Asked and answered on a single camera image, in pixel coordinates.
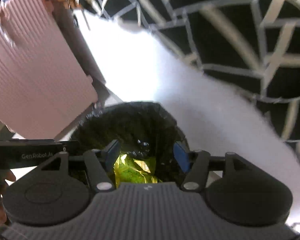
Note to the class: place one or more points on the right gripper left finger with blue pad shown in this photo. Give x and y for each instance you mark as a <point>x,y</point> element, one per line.
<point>100,164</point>

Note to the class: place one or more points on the yellow green snack wrapper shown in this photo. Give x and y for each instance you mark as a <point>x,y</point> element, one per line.
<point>130,170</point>

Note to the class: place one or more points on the black trash bin with bag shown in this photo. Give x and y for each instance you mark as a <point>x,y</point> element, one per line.
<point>144,130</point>

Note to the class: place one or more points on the pink ribbed suitcase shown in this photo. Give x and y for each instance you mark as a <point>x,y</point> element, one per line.
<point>43,88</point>

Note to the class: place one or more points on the black white geometric tablecloth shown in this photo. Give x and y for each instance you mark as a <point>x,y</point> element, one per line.
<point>253,45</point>

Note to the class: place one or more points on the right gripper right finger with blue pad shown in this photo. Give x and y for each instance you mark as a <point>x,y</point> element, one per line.
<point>195,165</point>

